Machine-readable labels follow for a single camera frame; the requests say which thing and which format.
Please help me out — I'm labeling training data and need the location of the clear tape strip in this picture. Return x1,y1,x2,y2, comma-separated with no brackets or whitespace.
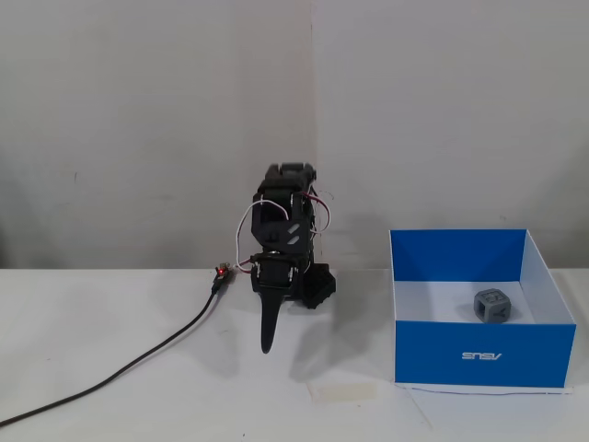
306,382,379,403

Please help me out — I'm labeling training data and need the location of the white red arm wire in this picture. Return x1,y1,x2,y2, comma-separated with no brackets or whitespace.
302,192,336,237

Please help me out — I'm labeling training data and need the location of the gray cube block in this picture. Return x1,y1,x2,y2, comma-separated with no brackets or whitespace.
473,286,513,324

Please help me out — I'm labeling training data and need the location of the white red gripper servo wire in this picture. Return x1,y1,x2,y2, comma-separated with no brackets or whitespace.
231,200,265,269

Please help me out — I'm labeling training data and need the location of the black USB cable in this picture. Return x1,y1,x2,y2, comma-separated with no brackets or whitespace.
0,274,227,427

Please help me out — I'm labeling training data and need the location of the blue white cardboard box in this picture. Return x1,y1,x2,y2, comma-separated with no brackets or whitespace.
388,227,578,386

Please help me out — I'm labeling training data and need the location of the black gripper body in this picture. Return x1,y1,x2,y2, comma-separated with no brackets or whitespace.
249,250,304,301

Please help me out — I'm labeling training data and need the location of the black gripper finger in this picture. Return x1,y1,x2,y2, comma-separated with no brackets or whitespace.
257,287,278,355
274,294,292,336

